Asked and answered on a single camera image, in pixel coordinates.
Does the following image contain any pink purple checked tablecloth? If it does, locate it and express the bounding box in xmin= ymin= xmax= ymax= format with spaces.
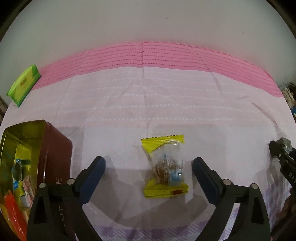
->
xmin=0 ymin=42 xmax=296 ymax=241

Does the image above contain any blue clear cake packet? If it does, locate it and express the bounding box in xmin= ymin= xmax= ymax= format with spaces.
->
xmin=11 ymin=158 xmax=30 ymax=188

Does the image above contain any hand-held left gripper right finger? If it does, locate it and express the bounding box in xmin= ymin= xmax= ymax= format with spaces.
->
xmin=191 ymin=157 xmax=271 ymax=241

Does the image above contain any colourful clutter pile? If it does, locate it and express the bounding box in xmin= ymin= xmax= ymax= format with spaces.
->
xmin=279 ymin=82 xmax=296 ymax=121

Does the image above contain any yellow clear cake packet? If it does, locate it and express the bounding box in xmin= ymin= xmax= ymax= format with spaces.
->
xmin=141 ymin=134 xmax=189 ymax=198

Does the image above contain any green tissue box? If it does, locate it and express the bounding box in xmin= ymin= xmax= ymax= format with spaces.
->
xmin=6 ymin=64 xmax=41 ymax=107

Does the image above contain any red snack packet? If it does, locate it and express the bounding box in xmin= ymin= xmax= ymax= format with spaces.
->
xmin=3 ymin=190 xmax=27 ymax=241

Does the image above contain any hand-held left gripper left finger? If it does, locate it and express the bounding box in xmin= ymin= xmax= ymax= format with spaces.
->
xmin=26 ymin=156 xmax=107 ymax=241

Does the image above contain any gold and maroon tin box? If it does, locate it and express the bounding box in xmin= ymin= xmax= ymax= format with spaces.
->
xmin=0 ymin=119 xmax=77 ymax=241

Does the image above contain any grey foil snack packet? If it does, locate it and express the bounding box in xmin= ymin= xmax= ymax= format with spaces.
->
xmin=279 ymin=137 xmax=292 ymax=149

